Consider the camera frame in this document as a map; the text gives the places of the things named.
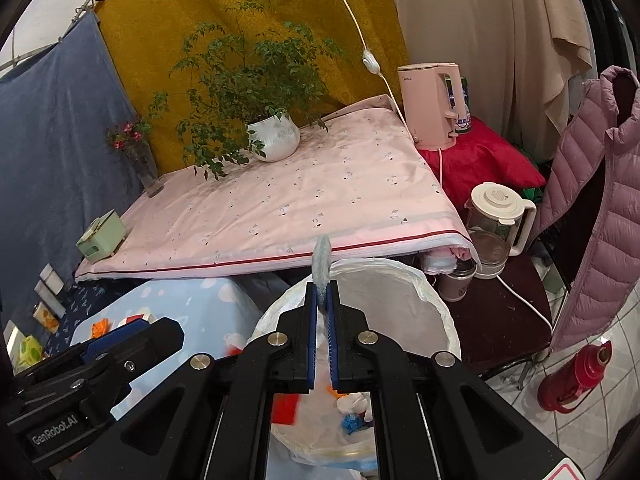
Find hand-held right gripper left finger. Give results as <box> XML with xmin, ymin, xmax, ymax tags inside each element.
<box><xmin>72</xmin><ymin>282</ymin><xmax>321</xmax><ymax>480</ymax></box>

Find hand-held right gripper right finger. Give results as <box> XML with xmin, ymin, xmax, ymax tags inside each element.
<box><xmin>327</xmin><ymin>280</ymin><xmax>576</xmax><ymax>480</ymax></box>

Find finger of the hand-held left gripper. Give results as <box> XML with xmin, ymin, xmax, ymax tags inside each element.
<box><xmin>80</xmin><ymin>316</ymin><xmax>186</xmax><ymax>387</ymax></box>

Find trash bin with white bag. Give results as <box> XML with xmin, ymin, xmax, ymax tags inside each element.
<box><xmin>247</xmin><ymin>256</ymin><xmax>462</xmax><ymax>480</ymax></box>

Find red packet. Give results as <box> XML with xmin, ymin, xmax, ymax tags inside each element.
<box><xmin>272</xmin><ymin>394</ymin><xmax>301</xmax><ymax>426</ymax></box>

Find small blue item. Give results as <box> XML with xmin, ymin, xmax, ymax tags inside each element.
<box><xmin>341</xmin><ymin>412</ymin><xmax>373</xmax><ymax>436</ymax></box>

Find green tissue pack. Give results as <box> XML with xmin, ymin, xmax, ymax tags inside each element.
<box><xmin>15</xmin><ymin>335</ymin><xmax>46</xmax><ymax>373</ymax></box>

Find light blue planet tablecloth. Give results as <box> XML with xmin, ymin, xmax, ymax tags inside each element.
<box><xmin>70</xmin><ymin>276</ymin><xmax>266</xmax><ymax>421</ymax></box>

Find navy printed cloth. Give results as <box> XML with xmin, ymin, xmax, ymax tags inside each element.
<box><xmin>47</xmin><ymin>280</ymin><xmax>151</xmax><ymax>356</ymax></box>

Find white cardboard box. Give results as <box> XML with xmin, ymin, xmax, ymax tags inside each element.
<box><xmin>2</xmin><ymin>322</ymin><xmax>21</xmax><ymax>361</ymax></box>

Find fruit print tin can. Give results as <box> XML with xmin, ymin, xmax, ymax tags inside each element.
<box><xmin>32</xmin><ymin>302</ymin><xmax>61</xmax><ymax>335</ymax></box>

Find tall white canister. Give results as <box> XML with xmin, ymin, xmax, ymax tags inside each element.
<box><xmin>34</xmin><ymin>281</ymin><xmax>66</xmax><ymax>318</ymax></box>

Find green tissue box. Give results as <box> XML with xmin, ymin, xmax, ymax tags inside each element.
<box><xmin>76</xmin><ymin>210</ymin><xmax>127</xmax><ymax>263</ymax></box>

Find short white canister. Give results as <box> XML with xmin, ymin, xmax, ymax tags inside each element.
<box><xmin>39</xmin><ymin>264</ymin><xmax>65</xmax><ymax>295</ymax></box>

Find pink bed sheet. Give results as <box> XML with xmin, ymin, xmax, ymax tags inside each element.
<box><xmin>75</xmin><ymin>94</ymin><xmax>483</xmax><ymax>283</ymax></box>

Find small lidded cup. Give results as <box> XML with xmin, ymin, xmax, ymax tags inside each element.
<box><xmin>439</xmin><ymin>257</ymin><xmax>478</xmax><ymax>302</ymax></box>

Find dark brown side table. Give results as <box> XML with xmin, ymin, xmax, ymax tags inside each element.
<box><xmin>430</xmin><ymin>255</ymin><xmax>553</xmax><ymax>376</ymax></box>

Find glass vase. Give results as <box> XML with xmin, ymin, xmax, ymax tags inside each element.
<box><xmin>131</xmin><ymin>142</ymin><xmax>165</xmax><ymax>198</ymax></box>

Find white ribbed plant pot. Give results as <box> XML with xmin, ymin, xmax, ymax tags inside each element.
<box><xmin>247</xmin><ymin>111</ymin><xmax>301</xmax><ymax>163</ymax></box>

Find white glass electric kettle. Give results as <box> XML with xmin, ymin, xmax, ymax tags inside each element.
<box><xmin>464</xmin><ymin>182</ymin><xmax>537</xmax><ymax>280</ymax></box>

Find blue hanging cloth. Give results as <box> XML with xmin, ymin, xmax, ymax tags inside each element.
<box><xmin>0</xmin><ymin>10</ymin><xmax>146</xmax><ymax>321</ymax></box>

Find red cloth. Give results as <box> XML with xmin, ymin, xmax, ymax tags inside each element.
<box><xmin>417</xmin><ymin>116</ymin><xmax>547</xmax><ymax>211</ymax></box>

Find red thermos flask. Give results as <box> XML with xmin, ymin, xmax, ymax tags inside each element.
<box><xmin>537</xmin><ymin>338</ymin><xmax>613</xmax><ymax>413</ymax></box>

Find green leafy plant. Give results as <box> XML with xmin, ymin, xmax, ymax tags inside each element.
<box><xmin>148</xmin><ymin>0</ymin><xmax>346</xmax><ymax>181</ymax></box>

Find pink down jacket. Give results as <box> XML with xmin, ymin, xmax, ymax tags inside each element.
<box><xmin>530</xmin><ymin>65</ymin><xmax>640</xmax><ymax>353</ymax></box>

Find mustard yellow hanging cloth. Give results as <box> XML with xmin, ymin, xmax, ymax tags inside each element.
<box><xmin>95</xmin><ymin>0</ymin><xmax>408</xmax><ymax>176</ymax></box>

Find beige curtain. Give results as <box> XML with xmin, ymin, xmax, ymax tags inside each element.
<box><xmin>380</xmin><ymin>0</ymin><xmax>593</xmax><ymax>171</ymax></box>

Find dark hanging clothes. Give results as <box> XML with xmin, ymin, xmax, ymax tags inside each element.
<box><xmin>575</xmin><ymin>0</ymin><xmax>640</xmax><ymax>86</ymax></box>

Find white kettle power cord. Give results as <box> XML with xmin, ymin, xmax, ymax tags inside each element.
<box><xmin>492</xmin><ymin>272</ymin><xmax>555</xmax><ymax>332</ymax></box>

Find white cable with switch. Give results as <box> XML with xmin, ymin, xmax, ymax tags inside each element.
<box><xmin>317</xmin><ymin>0</ymin><xmax>408</xmax><ymax>128</ymax></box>

